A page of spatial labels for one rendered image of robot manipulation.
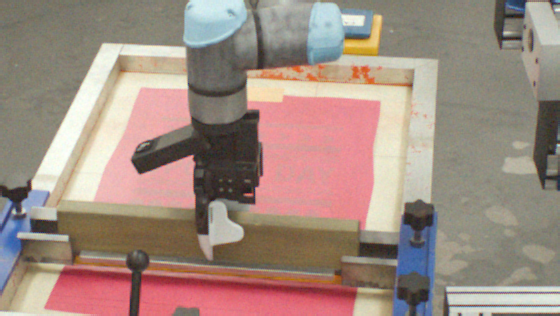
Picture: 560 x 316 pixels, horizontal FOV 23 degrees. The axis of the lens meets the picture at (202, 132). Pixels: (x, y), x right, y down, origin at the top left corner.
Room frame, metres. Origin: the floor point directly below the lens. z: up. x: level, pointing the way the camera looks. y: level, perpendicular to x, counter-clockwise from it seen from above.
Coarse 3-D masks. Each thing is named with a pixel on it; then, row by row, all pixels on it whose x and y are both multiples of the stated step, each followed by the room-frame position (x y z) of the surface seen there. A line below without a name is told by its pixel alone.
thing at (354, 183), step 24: (288, 96) 1.96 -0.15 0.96; (264, 120) 1.89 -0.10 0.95; (288, 120) 1.88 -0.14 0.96; (312, 120) 1.88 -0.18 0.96; (336, 120) 1.88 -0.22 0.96; (360, 120) 1.87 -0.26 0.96; (360, 144) 1.80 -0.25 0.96; (360, 168) 1.73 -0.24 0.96; (336, 192) 1.67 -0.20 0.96; (360, 192) 1.67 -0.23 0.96; (336, 216) 1.61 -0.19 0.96; (360, 216) 1.60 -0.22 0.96; (216, 288) 1.45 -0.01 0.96; (240, 288) 1.45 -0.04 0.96; (264, 288) 1.44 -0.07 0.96; (288, 288) 1.44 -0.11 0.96; (312, 288) 1.44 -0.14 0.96; (336, 288) 1.44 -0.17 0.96; (216, 312) 1.40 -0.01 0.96; (240, 312) 1.40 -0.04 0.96; (264, 312) 1.39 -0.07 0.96; (288, 312) 1.39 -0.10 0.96; (312, 312) 1.39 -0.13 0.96; (336, 312) 1.39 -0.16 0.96
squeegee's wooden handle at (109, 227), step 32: (64, 224) 1.50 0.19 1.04; (96, 224) 1.49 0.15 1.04; (128, 224) 1.48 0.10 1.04; (160, 224) 1.47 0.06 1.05; (192, 224) 1.46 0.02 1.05; (256, 224) 1.45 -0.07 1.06; (288, 224) 1.44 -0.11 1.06; (320, 224) 1.44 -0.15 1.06; (352, 224) 1.44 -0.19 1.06; (192, 256) 1.46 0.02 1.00; (224, 256) 1.46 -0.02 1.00; (256, 256) 1.45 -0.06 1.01; (288, 256) 1.44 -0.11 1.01; (320, 256) 1.43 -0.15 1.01; (352, 256) 1.42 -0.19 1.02
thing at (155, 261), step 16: (80, 256) 1.48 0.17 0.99; (96, 256) 1.48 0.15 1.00; (112, 256) 1.48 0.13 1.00; (160, 256) 1.47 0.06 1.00; (224, 272) 1.44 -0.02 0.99; (240, 272) 1.44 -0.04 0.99; (256, 272) 1.43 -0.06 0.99; (272, 272) 1.43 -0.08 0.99; (288, 272) 1.43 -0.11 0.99; (304, 272) 1.42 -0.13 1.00; (320, 272) 1.42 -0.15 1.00
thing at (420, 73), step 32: (96, 64) 2.04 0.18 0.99; (128, 64) 2.07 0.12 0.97; (160, 64) 2.06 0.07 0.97; (320, 64) 2.01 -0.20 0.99; (352, 64) 2.00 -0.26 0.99; (384, 64) 2.00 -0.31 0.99; (416, 64) 1.99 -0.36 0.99; (96, 96) 1.93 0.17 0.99; (416, 96) 1.88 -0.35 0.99; (64, 128) 1.83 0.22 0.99; (416, 128) 1.78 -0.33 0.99; (64, 160) 1.74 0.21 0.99; (416, 160) 1.69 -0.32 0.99; (416, 192) 1.61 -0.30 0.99
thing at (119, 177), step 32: (160, 96) 1.98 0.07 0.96; (128, 128) 1.88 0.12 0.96; (128, 160) 1.78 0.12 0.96; (96, 192) 1.70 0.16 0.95; (128, 192) 1.69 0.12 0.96; (64, 288) 1.46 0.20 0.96; (96, 288) 1.46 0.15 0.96; (128, 288) 1.46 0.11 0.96; (160, 288) 1.45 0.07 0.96; (192, 288) 1.45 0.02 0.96
